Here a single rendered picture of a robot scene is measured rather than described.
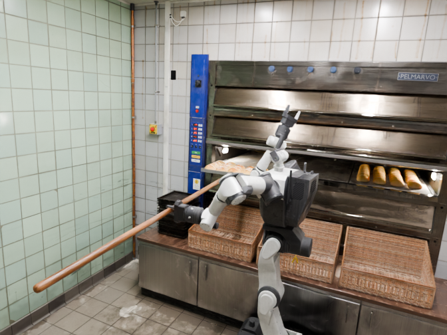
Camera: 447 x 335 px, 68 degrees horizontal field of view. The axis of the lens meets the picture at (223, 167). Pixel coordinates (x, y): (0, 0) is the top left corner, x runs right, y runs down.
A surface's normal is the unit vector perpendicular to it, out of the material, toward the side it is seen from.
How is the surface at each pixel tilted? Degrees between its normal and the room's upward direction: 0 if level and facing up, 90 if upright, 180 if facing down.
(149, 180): 90
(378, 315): 90
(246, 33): 90
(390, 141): 68
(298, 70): 90
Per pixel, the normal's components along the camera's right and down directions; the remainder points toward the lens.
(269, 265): -0.28, 0.57
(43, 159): 0.91, 0.13
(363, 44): -0.41, 0.18
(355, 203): -0.36, -0.15
